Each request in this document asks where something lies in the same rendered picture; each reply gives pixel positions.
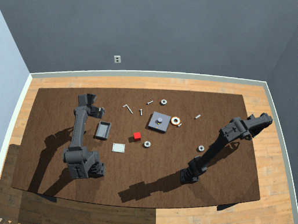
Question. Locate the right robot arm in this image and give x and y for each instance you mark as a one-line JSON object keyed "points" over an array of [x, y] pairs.
{"points": [[237, 128]]}

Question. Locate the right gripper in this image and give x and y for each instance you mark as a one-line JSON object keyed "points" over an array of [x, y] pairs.
{"points": [[256, 132]]}

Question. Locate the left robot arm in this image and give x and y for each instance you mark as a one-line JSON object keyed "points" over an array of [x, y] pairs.
{"points": [[76, 154]]}

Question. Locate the white open rectangular tray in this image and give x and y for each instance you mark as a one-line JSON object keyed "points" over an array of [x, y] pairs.
{"points": [[103, 130]]}

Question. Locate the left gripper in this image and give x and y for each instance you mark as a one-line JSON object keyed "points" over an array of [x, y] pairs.
{"points": [[95, 115]]}

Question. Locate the white flat plate with small holes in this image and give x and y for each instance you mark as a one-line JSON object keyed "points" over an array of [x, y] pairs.
{"points": [[118, 148]]}

